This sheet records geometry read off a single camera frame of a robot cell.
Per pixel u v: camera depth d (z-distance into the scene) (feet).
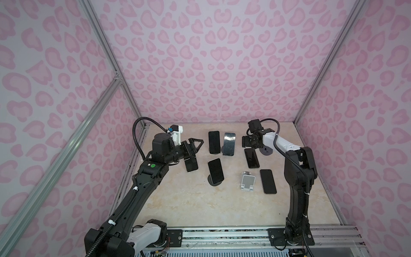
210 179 3.04
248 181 2.79
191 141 2.12
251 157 3.73
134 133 1.77
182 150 2.10
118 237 1.25
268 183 2.97
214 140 3.19
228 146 3.29
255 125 2.66
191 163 3.06
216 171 2.71
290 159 1.71
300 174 1.80
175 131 2.18
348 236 2.46
